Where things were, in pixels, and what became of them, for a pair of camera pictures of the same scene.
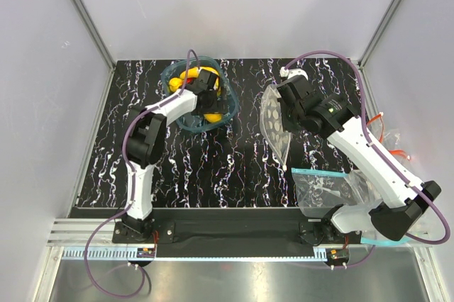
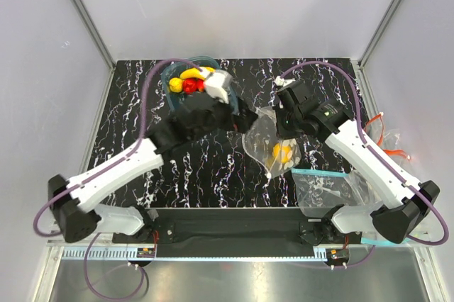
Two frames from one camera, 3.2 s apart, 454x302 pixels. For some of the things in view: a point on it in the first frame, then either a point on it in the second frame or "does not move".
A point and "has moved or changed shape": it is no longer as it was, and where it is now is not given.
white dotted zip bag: x=273 y=127 has moved or changed shape
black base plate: x=230 y=232 does not move
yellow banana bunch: x=194 y=72 does not move
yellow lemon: x=213 y=118 has moved or changed shape
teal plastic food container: x=195 y=122 does not move
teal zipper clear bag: x=319 y=193 does not move
